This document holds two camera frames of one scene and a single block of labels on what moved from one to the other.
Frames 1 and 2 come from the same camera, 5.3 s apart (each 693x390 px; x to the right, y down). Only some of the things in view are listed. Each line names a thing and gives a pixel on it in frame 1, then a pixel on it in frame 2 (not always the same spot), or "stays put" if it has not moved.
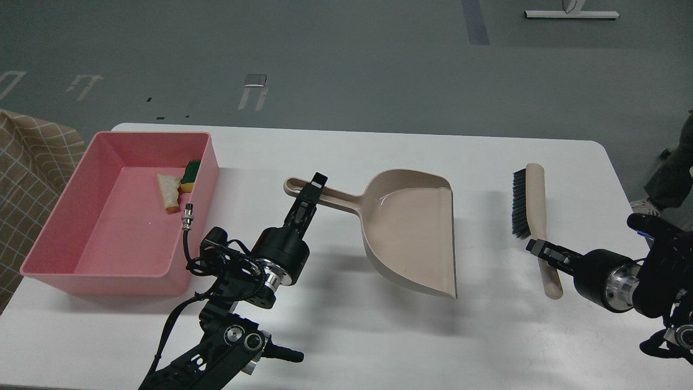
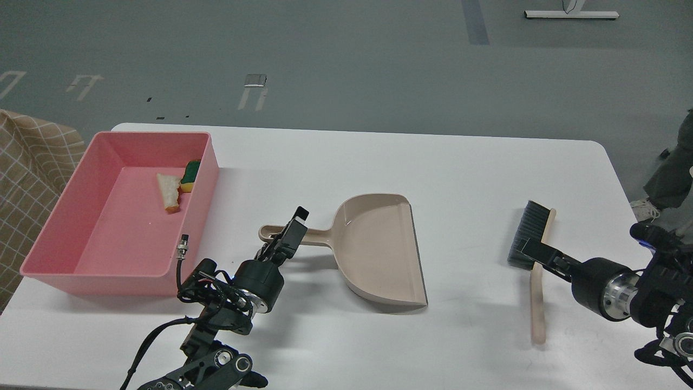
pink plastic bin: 110,229 stays put
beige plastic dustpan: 407,222 -> 376,246
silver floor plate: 255,80 stays put
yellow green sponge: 188,181 stays put
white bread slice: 169,187 stays put
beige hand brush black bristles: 529,219 -> 534,222
